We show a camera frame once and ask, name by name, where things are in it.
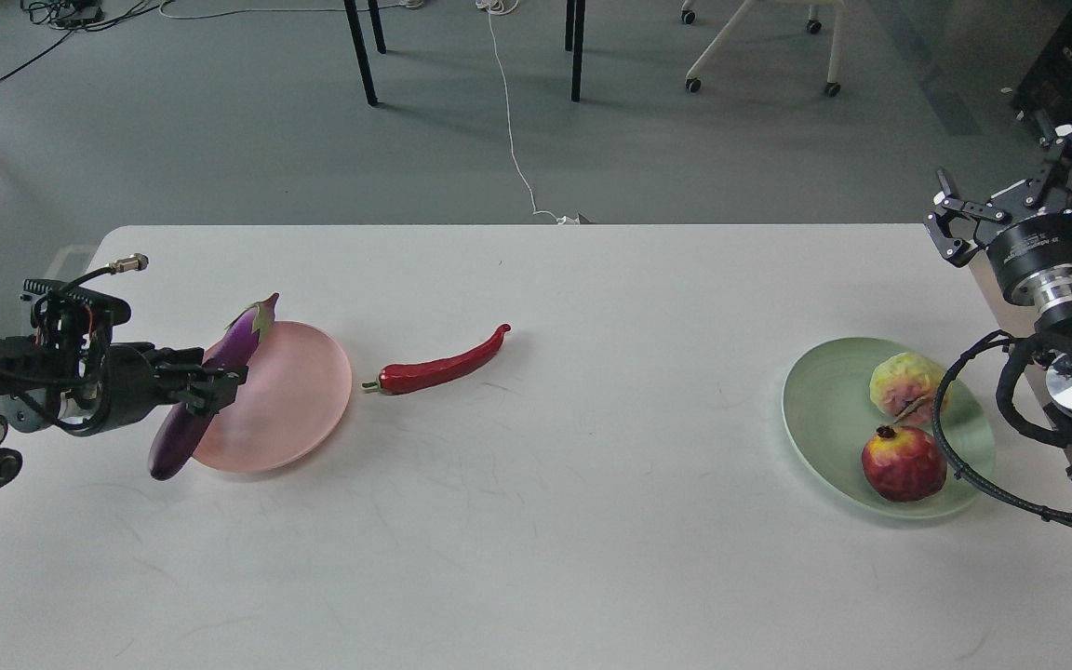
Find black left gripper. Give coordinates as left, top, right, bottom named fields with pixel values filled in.
left=94, top=342, right=249, bottom=430

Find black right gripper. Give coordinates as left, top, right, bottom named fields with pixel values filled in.
left=924, top=109, right=1072, bottom=306

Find purple eggplant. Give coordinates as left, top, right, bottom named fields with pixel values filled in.
left=147, top=292, right=280, bottom=482

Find red chili pepper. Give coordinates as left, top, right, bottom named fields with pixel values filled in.
left=360, top=323, right=512, bottom=394

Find yellow-green custard apple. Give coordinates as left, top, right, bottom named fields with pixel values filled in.
left=867, top=352, right=946, bottom=425

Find red pomegranate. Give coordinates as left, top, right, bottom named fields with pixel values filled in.
left=860, top=425, right=947, bottom=503

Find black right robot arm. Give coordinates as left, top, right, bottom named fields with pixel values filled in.
left=923, top=111, right=1072, bottom=528

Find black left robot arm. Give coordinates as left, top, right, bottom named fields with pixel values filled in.
left=0, top=254, right=248, bottom=489

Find pink plate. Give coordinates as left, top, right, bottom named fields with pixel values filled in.
left=193, top=321, right=354, bottom=475

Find green plate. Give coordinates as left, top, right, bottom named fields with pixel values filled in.
left=781, top=338, right=980, bottom=522

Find white rolling chair base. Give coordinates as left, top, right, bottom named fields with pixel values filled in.
left=680, top=0, right=849, bottom=98

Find black table legs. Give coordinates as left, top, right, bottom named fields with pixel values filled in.
left=342, top=0, right=587, bottom=106

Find black floor cables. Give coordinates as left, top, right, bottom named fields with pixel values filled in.
left=0, top=0, right=165, bottom=111

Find white floor cable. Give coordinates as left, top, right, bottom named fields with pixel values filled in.
left=476, top=0, right=583, bottom=226

